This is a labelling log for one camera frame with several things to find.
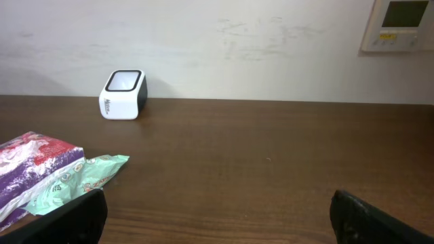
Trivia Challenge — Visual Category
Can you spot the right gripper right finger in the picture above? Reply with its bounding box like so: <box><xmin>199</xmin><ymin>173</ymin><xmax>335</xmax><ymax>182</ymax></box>
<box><xmin>330</xmin><ymin>190</ymin><xmax>433</xmax><ymax>244</ymax></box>

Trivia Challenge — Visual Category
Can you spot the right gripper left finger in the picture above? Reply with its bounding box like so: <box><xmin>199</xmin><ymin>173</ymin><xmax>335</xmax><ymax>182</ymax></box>
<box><xmin>1</xmin><ymin>189</ymin><xmax>108</xmax><ymax>244</ymax></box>

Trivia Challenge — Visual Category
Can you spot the mint green wipes packet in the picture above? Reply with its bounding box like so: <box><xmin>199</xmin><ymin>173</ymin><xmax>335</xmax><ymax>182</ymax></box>
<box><xmin>23</xmin><ymin>155</ymin><xmax>129</xmax><ymax>216</ymax></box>

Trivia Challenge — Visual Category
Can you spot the red purple tissue pack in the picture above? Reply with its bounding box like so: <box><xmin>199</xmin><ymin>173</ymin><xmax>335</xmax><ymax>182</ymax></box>
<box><xmin>1</xmin><ymin>131</ymin><xmax>85</xmax><ymax>230</ymax></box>

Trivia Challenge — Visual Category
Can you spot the white barcode scanner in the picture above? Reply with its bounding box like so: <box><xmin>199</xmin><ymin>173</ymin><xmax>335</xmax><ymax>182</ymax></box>
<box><xmin>98</xmin><ymin>69</ymin><xmax>148</xmax><ymax>120</ymax></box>

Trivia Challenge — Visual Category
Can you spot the wall thermostat panel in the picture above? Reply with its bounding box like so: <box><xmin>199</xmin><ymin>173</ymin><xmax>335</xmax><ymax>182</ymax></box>
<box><xmin>360</xmin><ymin>0</ymin><xmax>433</xmax><ymax>53</ymax></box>

